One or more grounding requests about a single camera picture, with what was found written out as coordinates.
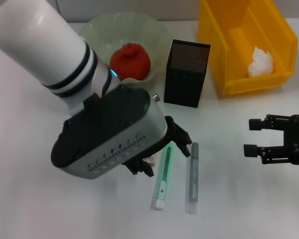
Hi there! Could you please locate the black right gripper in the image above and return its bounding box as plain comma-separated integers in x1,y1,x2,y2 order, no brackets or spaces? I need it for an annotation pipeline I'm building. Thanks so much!
243,114,299,166

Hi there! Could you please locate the beige eraser with barcode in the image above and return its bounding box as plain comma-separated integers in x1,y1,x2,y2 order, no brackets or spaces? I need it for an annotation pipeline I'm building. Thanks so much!
144,153,157,167

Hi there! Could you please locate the green utility knife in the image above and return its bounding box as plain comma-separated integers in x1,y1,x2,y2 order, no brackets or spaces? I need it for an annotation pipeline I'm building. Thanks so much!
150,142,175,211

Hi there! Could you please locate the black mesh pen holder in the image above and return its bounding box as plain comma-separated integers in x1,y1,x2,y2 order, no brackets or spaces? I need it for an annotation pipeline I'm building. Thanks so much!
163,39,212,109

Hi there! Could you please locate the white paper ball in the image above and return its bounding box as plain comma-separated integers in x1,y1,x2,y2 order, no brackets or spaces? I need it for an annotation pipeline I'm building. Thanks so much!
247,46,275,78

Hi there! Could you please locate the orange knitted toy fruit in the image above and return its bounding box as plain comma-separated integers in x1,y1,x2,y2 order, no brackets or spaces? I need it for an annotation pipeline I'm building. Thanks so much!
109,42,151,82

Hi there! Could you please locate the grey marker pen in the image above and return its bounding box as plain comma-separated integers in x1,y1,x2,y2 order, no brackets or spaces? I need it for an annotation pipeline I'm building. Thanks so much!
185,141,199,216

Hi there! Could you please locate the green wavy glass fruit bowl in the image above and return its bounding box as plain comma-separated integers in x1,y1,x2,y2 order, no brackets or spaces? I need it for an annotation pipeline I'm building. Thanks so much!
78,11,174,88

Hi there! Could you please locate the yellow plastic storage bin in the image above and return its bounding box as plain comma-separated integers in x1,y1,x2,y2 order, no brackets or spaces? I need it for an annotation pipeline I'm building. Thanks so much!
197,0,299,97

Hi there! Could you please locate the left arm cable with plug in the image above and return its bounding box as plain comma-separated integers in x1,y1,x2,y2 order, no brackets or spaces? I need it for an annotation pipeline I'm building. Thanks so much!
99,74,161,102

